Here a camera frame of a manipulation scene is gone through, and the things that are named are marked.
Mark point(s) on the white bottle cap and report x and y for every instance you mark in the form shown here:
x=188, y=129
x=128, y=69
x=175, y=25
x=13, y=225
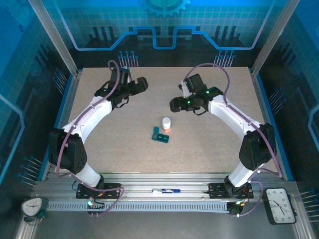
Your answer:
x=166, y=121

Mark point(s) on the teal pill organizer box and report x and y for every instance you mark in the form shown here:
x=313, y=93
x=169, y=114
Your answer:
x=162, y=138

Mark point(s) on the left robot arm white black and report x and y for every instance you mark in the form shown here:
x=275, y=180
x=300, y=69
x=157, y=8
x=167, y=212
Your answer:
x=82, y=119

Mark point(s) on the blue white marker pen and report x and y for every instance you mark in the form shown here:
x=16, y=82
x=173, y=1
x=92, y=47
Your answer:
x=167, y=191

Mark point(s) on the square black analog clock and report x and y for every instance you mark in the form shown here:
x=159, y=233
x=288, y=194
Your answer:
x=280, y=206

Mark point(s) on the aluminium frame post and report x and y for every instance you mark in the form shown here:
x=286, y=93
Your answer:
x=55, y=35
x=274, y=35

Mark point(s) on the round analog clock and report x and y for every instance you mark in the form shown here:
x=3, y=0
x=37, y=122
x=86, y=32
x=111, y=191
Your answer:
x=32, y=206

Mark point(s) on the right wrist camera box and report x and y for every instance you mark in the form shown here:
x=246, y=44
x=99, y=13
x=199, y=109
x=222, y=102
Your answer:
x=184, y=90

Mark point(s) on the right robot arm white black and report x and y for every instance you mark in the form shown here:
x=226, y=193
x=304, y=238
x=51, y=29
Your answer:
x=231, y=112

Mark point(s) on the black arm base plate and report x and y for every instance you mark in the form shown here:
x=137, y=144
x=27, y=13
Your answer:
x=84, y=193
x=215, y=190

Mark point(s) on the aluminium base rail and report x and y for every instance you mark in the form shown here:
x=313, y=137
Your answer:
x=139, y=184

